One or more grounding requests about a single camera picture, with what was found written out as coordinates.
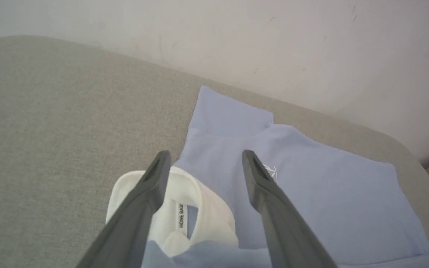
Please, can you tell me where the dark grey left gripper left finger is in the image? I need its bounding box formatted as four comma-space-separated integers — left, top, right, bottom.
76, 150, 172, 268

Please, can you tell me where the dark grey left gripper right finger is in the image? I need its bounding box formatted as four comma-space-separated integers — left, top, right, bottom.
242, 150, 338, 268

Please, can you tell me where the grey-green fabric sofa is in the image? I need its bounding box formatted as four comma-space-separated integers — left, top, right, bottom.
0, 35, 429, 268

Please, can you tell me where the light blue shirt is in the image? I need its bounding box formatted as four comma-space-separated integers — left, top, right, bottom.
105, 86, 429, 268

